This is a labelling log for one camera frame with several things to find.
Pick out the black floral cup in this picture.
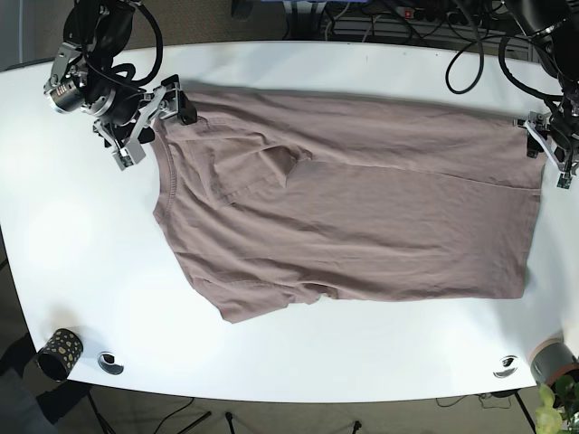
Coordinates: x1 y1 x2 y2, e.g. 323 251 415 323
35 328 83 382

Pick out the dusty pink T-shirt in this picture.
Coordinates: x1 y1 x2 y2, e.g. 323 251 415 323
152 90 544 323

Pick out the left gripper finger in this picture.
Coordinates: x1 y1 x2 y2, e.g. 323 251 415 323
527 133 545 159

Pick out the left metal table grommet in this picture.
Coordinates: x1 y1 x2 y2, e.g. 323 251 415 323
97 352 124 375

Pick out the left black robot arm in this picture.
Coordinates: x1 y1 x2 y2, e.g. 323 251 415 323
498 1 578 190

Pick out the metal table grommet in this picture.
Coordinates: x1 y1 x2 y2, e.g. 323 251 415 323
97 352 124 375
493 355 519 379

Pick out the right metal table grommet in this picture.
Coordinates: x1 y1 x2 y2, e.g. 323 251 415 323
493 355 519 379

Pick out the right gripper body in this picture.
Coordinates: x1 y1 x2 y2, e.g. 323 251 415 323
93 78 184 171

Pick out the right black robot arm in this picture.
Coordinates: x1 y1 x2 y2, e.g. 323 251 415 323
43 1 197 169

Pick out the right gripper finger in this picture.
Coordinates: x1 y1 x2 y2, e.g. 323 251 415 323
173 90 198 126

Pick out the grey plant pot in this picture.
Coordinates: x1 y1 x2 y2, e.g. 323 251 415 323
529 339 578 386

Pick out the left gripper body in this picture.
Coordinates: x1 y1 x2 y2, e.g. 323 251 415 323
514 111 578 190

